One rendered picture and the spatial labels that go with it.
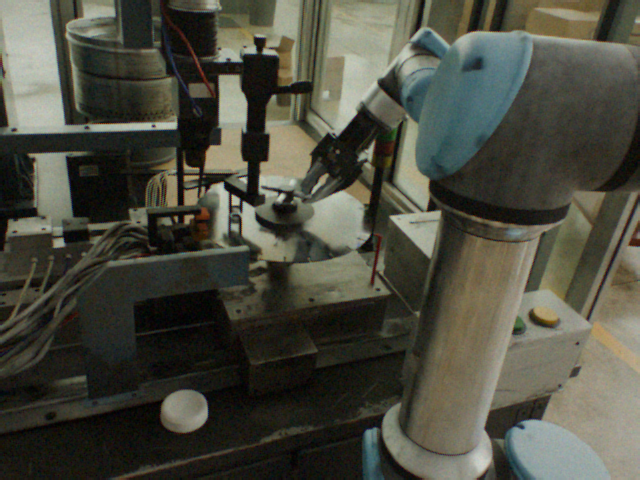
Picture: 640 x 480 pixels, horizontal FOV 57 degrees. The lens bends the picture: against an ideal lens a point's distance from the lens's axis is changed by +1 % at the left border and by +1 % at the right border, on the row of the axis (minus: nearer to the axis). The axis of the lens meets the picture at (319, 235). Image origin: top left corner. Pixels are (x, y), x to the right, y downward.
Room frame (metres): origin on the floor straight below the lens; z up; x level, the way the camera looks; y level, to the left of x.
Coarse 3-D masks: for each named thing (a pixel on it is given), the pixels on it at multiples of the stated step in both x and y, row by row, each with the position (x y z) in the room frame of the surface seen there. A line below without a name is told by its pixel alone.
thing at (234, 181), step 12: (252, 168) 0.90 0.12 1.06; (228, 180) 0.94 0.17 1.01; (240, 180) 0.94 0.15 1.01; (252, 180) 0.90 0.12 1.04; (228, 192) 0.93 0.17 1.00; (240, 192) 0.91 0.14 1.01; (252, 192) 0.90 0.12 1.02; (228, 204) 0.93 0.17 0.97; (240, 204) 0.93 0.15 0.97; (252, 204) 0.89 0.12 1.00
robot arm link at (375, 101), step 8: (376, 80) 0.95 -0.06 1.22; (376, 88) 0.93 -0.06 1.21; (368, 96) 0.93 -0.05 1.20; (376, 96) 0.92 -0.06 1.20; (384, 96) 0.91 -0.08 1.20; (368, 104) 0.92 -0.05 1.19; (376, 104) 0.92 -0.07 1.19; (384, 104) 0.91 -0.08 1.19; (392, 104) 0.91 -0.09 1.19; (368, 112) 0.92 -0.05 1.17; (376, 112) 0.91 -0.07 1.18; (384, 112) 0.91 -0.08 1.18; (392, 112) 0.91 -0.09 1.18; (400, 112) 0.92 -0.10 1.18; (376, 120) 0.92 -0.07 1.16; (384, 120) 0.91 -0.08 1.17; (392, 120) 0.91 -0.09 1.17; (400, 120) 0.93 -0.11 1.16; (392, 128) 0.93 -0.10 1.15
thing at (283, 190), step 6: (294, 180) 1.00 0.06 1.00; (264, 186) 0.97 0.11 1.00; (270, 186) 0.97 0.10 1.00; (282, 186) 0.96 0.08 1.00; (288, 186) 0.97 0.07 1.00; (276, 192) 0.96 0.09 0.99; (282, 192) 0.95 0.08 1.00; (288, 192) 0.95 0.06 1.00; (294, 192) 0.95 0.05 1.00; (300, 192) 0.96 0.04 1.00; (282, 198) 0.93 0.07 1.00; (288, 198) 0.95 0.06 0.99; (306, 198) 0.95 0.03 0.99; (282, 204) 0.95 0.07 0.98; (288, 204) 0.95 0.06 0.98
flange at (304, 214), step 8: (272, 200) 0.99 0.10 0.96; (296, 200) 0.97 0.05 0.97; (256, 208) 0.95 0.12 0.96; (264, 208) 0.95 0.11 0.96; (272, 208) 0.95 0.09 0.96; (280, 208) 0.94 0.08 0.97; (288, 208) 0.94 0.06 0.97; (296, 208) 0.95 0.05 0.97; (304, 208) 0.97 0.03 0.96; (312, 208) 0.98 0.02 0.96; (256, 216) 0.93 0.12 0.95; (264, 216) 0.92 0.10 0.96; (272, 216) 0.93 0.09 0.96; (280, 216) 0.93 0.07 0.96; (288, 216) 0.93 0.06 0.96; (296, 216) 0.93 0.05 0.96; (304, 216) 0.94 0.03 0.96; (312, 216) 0.95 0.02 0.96; (272, 224) 0.91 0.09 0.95; (280, 224) 0.91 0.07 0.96; (288, 224) 0.91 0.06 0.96; (296, 224) 0.91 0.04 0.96; (304, 224) 0.92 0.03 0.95
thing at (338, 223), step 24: (216, 192) 1.01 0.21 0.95; (264, 192) 1.04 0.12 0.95; (312, 192) 1.06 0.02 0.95; (216, 216) 0.92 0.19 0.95; (240, 216) 0.93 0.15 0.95; (336, 216) 0.97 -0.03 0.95; (360, 216) 0.99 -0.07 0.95; (216, 240) 0.84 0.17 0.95; (240, 240) 0.85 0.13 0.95; (264, 240) 0.86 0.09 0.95; (288, 240) 0.87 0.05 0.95; (312, 240) 0.87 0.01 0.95; (336, 240) 0.88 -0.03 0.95; (360, 240) 0.89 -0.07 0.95
